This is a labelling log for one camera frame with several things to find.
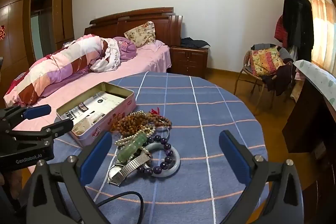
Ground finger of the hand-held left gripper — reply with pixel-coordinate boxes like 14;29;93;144
12;118;74;144
5;105;51;130

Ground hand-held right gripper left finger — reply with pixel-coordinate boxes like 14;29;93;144
25;131;113;224

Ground purple blanket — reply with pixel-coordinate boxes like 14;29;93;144
113;36;137;62

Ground dark garment on chair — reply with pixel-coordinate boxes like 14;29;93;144
262;64;293;96

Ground wicker chair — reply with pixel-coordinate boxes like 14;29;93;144
234;43;293;106

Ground pearl necklace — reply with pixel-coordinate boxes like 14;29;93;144
115;124;156;146

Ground dark wooden cabinet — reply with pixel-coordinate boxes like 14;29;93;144
282;77;336;224

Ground wooden wardrobe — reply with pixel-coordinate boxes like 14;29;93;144
0;0;75;88

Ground pink tin box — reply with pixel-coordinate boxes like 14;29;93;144
56;82;136;148

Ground floral pillow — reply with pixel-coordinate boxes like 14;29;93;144
124;21;156;46

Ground pink patchwork quilt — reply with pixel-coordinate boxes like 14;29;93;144
3;34;111;107

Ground green jade bead bracelet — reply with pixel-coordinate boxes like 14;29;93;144
117;133;148;163

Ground wooden nightstand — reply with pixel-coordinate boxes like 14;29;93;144
168;46;209;79

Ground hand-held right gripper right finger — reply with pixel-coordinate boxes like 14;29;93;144
219;130;305;224

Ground dark folded clothes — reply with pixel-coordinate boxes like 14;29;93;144
181;37;211;49

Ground hanging black coat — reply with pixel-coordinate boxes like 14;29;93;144
282;0;315;62

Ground white floral cloth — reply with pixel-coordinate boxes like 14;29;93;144
91;39;121;73

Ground purple bead bracelet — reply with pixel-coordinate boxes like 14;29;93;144
137;135;174;174

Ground wooden bead necklace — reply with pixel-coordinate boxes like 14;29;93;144
110;111;172;135

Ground blue checked tablecloth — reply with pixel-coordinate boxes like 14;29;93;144
50;72;269;224

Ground bed with pink sheet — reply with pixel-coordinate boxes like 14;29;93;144
12;40;172;174

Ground patterned yellow curtain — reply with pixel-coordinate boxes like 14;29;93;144
284;0;336;75

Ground colourful patterned cushion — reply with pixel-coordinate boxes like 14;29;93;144
249;46;285;76

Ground pale jade bangle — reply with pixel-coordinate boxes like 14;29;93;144
143;142;181;178

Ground open jewelry box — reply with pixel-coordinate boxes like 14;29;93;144
62;91;125;126

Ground hanging red garment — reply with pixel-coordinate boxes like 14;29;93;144
275;15;285;42

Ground black cable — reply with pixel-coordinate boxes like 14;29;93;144
96;191;144;224

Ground metal band wristwatch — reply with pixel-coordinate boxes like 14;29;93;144
107;153;153;186

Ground wooden headboard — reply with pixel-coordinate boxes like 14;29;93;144
84;7;183;47

